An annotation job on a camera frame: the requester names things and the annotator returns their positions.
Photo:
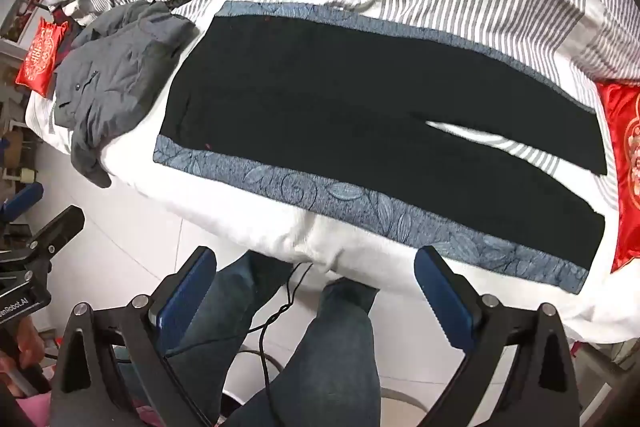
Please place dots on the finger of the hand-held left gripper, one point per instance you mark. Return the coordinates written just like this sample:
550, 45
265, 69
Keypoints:
60, 229
22, 200

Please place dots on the person's left hand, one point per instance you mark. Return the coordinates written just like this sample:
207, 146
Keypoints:
27, 342

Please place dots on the pink cloth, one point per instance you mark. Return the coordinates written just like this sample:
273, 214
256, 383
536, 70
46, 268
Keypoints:
25, 413

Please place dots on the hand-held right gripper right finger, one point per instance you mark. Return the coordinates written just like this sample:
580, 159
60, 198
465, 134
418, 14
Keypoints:
445, 302

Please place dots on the red embroidered cushion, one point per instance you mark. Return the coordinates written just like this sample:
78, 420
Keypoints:
622, 157
40, 57

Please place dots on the grey jacket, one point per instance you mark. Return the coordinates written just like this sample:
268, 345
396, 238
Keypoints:
115, 72

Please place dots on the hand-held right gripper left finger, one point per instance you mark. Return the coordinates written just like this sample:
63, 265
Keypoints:
187, 292

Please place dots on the blue leaf-patterned cloth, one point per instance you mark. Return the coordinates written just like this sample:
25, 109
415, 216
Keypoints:
350, 202

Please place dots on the person's leg in jeans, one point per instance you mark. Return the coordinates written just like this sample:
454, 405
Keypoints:
330, 357
225, 307

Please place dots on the person's right leg in jeans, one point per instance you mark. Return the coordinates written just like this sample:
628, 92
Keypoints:
330, 357

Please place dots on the black pants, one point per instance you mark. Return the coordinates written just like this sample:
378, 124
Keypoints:
325, 107

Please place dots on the person's left leg in jeans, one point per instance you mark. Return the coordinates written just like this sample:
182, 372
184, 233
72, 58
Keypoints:
225, 307

